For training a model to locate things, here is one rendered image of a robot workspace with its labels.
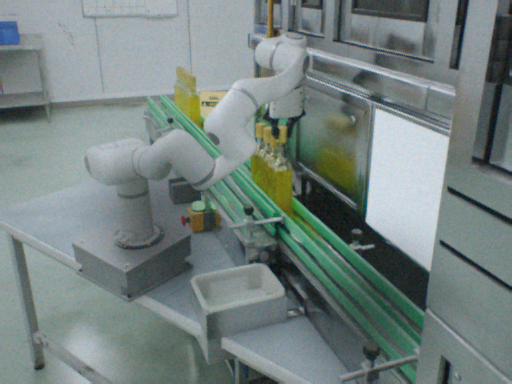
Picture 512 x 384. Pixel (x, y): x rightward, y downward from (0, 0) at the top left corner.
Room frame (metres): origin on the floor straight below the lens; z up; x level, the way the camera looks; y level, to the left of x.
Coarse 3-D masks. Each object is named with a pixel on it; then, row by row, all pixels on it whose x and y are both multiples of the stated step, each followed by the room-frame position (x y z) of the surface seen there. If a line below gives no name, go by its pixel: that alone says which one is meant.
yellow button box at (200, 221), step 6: (192, 210) 1.73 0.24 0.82; (204, 210) 1.73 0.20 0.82; (192, 216) 1.69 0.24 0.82; (198, 216) 1.70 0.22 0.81; (204, 216) 1.71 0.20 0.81; (192, 222) 1.69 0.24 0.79; (198, 222) 1.70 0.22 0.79; (204, 222) 1.71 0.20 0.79; (192, 228) 1.69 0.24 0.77; (198, 228) 1.70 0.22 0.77; (204, 228) 1.71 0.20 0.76; (210, 228) 1.72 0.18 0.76
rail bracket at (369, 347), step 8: (368, 344) 0.76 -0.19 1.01; (376, 344) 0.76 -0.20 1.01; (368, 352) 0.74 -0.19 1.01; (376, 352) 0.74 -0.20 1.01; (416, 352) 0.79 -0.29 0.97; (368, 360) 0.75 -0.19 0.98; (400, 360) 0.77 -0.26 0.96; (408, 360) 0.78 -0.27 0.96; (416, 360) 0.78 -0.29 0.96; (360, 368) 0.75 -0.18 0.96; (368, 368) 0.74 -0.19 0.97; (376, 368) 0.74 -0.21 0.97; (384, 368) 0.76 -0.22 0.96; (392, 368) 0.76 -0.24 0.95; (344, 376) 0.73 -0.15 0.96; (352, 376) 0.73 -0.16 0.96; (360, 376) 0.74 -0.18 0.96; (368, 376) 0.74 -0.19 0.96; (376, 376) 0.74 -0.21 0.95
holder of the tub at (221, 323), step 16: (192, 288) 1.23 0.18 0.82; (288, 288) 1.29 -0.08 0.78; (192, 304) 1.24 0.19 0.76; (256, 304) 1.14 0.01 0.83; (272, 304) 1.16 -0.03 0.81; (304, 304) 1.20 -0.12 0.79; (208, 320) 1.10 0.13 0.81; (224, 320) 1.11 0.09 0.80; (240, 320) 1.13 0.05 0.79; (256, 320) 1.14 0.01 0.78; (272, 320) 1.16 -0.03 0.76; (208, 336) 1.10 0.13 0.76; (224, 336) 1.11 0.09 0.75
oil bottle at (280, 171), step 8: (272, 168) 1.50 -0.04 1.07; (280, 168) 1.48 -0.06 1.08; (288, 168) 1.49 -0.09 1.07; (272, 176) 1.50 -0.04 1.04; (280, 176) 1.48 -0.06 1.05; (288, 176) 1.49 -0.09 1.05; (272, 184) 1.50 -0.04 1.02; (280, 184) 1.48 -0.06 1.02; (288, 184) 1.49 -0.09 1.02; (272, 192) 1.50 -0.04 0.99; (280, 192) 1.48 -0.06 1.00; (288, 192) 1.49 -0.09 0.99; (272, 200) 1.50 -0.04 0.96; (280, 200) 1.48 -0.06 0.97; (288, 200) 1.49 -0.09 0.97; (280, 208) 1.48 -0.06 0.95; (288, 208) 1.49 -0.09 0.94; (288, 216) 1.49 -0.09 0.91
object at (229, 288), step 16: (208, 272) 1.27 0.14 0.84; (224, 272) 1.28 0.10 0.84; (240, 272) 1.30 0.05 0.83; (256, 272) 1.31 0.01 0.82; (272, 272) 1.28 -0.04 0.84; (208, 288) 1.26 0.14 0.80; (224, 288) 1.28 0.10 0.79; (240, 288) 1.29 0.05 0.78; (256, 288) 1.31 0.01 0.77; (272, 288) 1.24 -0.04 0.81; (208, 304) 1.23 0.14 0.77; (224, 304) 1.23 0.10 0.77; (240, 304) 1.13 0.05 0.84
